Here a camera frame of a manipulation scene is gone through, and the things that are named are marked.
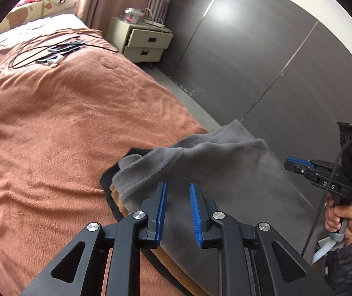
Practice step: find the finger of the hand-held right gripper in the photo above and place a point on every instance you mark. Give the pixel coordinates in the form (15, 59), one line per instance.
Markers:
(298, 161)

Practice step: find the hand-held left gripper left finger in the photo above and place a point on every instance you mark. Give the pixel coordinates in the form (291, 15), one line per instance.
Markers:
(161, 215)

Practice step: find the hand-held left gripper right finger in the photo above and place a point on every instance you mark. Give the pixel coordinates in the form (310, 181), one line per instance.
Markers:
(196, 215)

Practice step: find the grey t-shirt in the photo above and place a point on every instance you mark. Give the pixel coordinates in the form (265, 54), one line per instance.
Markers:
(240, 166)

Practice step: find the person's right forearm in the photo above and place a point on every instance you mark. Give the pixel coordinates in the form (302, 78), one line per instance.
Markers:
(348, 262)

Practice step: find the black folded garment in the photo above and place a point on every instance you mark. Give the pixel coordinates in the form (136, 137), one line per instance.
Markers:
(108, 185)

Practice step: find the grey wardrobe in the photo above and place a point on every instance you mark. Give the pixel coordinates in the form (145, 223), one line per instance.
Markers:
(256, 52)

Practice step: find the orange-brown blanket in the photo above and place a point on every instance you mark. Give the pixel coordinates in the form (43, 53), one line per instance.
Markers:
(55, 129)

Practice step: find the cream nightstand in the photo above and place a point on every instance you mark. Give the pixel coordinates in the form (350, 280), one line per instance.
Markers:
(145, 40)

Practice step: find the white power strip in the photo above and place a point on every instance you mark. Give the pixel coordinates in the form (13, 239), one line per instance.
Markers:
(155, 23)

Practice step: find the pink white device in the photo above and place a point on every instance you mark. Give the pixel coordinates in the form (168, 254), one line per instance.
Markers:
(132, 15)

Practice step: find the striped gift bag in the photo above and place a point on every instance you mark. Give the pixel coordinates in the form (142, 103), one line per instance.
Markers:
(159, 6)

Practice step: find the bear print pillow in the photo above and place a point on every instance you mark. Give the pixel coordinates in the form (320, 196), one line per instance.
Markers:
(24, 14)

